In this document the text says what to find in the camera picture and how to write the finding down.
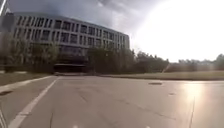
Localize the wide grass lawn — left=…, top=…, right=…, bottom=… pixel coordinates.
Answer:
left=99, top=70, right=224, bottom=82

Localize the manhole cover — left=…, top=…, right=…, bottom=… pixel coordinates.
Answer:
left=148, top=81, right=164, bottom=86

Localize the row of trees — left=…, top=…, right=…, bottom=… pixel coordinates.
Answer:
left=0, top=35, right=224, bottom=75

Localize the grey paved road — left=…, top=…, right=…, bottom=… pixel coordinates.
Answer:
left=0, top=75, right=224, bottom=128

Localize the grass strip beside kerb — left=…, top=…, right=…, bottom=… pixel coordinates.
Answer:
left=0, top=72, right=52, bottom=87

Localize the white painted line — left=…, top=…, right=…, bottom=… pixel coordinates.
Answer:
left=6, top=78, right=60, bottom=128

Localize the large curved grey building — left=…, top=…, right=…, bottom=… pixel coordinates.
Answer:
left=0, top=12, right=131, bottom=74

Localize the pale concrete kerb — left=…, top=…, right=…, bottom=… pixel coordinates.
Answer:
left=0, top=75, right=56, bottom=95

